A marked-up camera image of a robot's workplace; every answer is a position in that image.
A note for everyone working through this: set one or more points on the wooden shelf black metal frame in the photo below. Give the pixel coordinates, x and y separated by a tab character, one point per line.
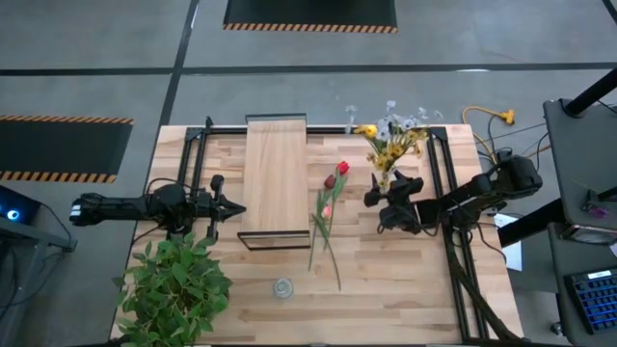
275	173

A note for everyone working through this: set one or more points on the black pole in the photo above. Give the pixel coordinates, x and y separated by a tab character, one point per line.
593	91

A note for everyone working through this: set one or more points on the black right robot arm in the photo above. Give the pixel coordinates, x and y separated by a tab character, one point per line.
482	190

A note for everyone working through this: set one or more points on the black aluminium rig frame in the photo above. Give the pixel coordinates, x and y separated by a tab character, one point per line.
328	130

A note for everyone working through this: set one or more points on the green leafy potted plant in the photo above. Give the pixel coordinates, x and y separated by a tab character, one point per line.
173	284

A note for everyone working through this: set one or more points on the grey side table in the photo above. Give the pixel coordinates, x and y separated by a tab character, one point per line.
583	159

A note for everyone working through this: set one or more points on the black hazard-striped floor mat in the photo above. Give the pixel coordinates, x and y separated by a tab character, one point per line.
308	12
58	144

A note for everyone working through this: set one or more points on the black power strip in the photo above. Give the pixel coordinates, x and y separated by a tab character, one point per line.
503	154

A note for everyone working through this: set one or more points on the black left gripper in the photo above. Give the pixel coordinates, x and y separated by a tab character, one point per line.
205	207

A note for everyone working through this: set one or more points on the dark maroon artificial tulip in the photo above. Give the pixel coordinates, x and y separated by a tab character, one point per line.
330	182

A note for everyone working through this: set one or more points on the red artificial tulip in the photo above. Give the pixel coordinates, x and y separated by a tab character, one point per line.
343	167

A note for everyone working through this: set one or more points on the small purple object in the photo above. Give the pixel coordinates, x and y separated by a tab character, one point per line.
599	212

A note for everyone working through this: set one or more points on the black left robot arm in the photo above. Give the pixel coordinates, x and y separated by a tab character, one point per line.
111	208

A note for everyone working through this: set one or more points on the dark grey desk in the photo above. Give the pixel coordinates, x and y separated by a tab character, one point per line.
561	270

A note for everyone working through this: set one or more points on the black computer blue light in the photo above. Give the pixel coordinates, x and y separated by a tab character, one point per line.
14	212

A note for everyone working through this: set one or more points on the orange yellow artificial tulip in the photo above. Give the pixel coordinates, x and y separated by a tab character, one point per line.
370	130

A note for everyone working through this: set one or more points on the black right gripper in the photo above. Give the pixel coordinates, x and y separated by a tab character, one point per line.
400	212

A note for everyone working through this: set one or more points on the black keyboard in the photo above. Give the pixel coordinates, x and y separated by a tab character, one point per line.
595	301

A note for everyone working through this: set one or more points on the white paper sheet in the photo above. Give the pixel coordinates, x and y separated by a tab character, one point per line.
515	255

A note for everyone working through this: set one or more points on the yellow wildflower spray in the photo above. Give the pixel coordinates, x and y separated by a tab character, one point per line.
393	152

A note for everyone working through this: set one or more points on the white wildflower spray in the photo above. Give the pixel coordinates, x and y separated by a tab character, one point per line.
407	124

